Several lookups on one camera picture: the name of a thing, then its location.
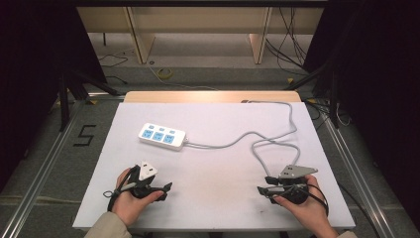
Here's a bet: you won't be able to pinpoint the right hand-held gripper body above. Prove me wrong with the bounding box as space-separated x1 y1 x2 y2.
276 164 319 205

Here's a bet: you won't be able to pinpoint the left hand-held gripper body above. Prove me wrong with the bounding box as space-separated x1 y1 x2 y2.
127 161 163 199

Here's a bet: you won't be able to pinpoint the white power strip blue sockets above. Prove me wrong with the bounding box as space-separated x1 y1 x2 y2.
138 122 187 152

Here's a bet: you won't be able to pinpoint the grey power cable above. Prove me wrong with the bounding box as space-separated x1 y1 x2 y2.
183 100 302 179

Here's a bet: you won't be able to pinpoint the person's left hand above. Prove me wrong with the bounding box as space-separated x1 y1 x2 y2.
112 168 165 228

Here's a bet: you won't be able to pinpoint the person's right hand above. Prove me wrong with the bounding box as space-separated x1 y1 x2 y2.
271 174 332 230

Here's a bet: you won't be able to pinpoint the white table cover sheet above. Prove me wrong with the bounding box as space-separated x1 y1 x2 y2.
72 101 357 232

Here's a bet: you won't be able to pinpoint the black metal stand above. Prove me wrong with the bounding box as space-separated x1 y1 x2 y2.
282 60 343 130
56 67 124 133

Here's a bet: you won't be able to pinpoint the yellow tape roll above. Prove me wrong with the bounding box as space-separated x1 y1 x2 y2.
156 66 174 80

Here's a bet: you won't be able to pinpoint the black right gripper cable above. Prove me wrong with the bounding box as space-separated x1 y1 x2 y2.
305 182 331 218

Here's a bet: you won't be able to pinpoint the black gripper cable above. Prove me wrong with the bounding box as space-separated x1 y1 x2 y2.
305 182 331 218
102 165 141 213

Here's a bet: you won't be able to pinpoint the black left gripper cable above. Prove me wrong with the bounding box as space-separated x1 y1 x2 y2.
102 165 141 213

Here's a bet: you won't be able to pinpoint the aluminium floor rail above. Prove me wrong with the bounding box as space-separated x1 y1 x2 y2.
0 98 87 238
318 108 402 238

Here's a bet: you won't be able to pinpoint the long black floor cable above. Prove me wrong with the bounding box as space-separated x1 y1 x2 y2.
336 180 382 238

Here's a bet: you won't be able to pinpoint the white floor cable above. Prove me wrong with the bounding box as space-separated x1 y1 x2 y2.
148 62 220 91

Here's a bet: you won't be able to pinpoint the thin black floor cable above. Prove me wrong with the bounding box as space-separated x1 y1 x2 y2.
98 53 130 69

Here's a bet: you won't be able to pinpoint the bundle of black floor cables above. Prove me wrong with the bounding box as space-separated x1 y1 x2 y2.
264 6 309 68

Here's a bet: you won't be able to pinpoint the light wooden desk frame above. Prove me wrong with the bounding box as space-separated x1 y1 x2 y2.
76 6 325 65

